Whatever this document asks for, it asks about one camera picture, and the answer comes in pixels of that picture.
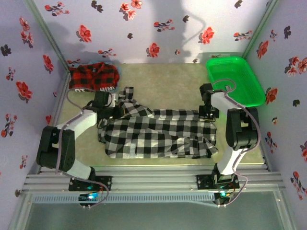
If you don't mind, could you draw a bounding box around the grey aluminium rail frame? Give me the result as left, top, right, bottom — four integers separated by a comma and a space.
23, 165, 286, 192

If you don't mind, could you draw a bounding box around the grey aluminium corner post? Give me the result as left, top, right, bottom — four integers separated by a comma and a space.
239, 0, 279, 60
25, 0, 71, 70

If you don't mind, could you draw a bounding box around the grey slotted cable duct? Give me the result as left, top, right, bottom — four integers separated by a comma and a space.
32, 193, 215, 205

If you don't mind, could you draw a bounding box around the red black plaid shirt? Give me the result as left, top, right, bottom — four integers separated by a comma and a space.
69, 62, 120, 93

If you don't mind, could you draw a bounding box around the green plastic basket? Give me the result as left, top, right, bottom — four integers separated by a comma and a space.
205, 56, 266, 108

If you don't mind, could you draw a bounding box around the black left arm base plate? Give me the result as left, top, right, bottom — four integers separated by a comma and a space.
69, 175, 113, 192

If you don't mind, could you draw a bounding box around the black white plaid shirt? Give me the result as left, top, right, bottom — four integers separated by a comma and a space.
96, 86, 219, 160

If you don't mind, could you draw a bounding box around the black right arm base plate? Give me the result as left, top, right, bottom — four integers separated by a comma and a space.
196, 174, 240, 190

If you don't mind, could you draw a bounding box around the small circuit board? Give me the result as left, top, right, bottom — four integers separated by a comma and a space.
78, 193, 102, 202

